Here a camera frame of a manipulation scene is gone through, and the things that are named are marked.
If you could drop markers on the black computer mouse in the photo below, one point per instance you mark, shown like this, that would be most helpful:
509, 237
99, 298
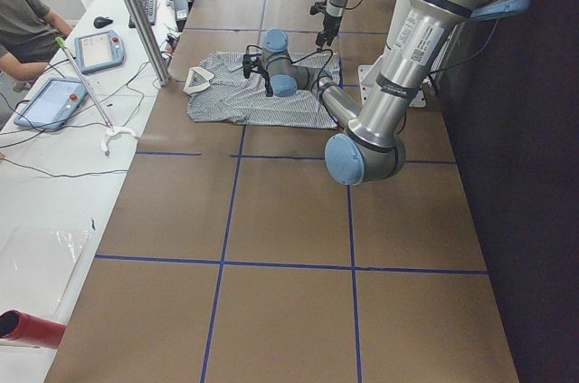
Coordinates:
101, 22

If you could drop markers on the aluminium frame post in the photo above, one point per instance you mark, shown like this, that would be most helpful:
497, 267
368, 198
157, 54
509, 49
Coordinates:
148, 40

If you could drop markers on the navy white striped polo shirt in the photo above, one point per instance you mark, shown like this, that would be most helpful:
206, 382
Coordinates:
218, 91

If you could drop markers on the far teach pendant tablet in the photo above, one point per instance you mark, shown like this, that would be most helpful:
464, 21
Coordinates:
99, 51

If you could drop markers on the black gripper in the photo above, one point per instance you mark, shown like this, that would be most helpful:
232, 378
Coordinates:
328, 23
269, 80

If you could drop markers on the clear plastic sheet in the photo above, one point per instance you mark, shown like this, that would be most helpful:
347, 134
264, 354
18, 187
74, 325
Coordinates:
37, 265

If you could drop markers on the seated person in grey shirt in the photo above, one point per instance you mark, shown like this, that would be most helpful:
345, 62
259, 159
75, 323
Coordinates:
29, 29

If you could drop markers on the black keyboard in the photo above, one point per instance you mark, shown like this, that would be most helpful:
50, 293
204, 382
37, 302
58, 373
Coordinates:
150, 10

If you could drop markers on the near teach pendant tablet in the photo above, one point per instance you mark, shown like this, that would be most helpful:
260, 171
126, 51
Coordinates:
52, 105

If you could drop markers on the red cylinder bottle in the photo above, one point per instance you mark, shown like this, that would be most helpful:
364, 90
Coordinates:
31, 330

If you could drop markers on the teach pendant tablet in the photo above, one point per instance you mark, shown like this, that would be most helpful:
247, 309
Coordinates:
99, 51
52, 105

